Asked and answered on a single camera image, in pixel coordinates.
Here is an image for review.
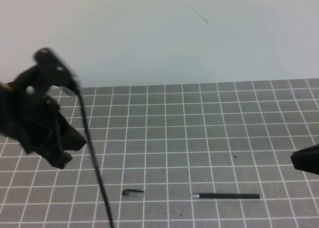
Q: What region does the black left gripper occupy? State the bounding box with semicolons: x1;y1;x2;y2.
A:
0;84;87;169

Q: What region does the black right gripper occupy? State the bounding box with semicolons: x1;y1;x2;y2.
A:
290;144;319;175

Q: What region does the black pen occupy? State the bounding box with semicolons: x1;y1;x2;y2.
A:
191;193;261;199

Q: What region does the clear black pen cap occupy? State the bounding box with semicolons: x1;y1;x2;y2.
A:
122;189;145;196

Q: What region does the grey grid tablecloth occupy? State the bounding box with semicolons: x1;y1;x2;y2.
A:
0;78;319;228

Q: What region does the black left camera cable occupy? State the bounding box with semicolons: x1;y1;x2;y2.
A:
74;87;116;228

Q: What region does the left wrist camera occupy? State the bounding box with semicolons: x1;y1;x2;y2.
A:
33;48;80;96

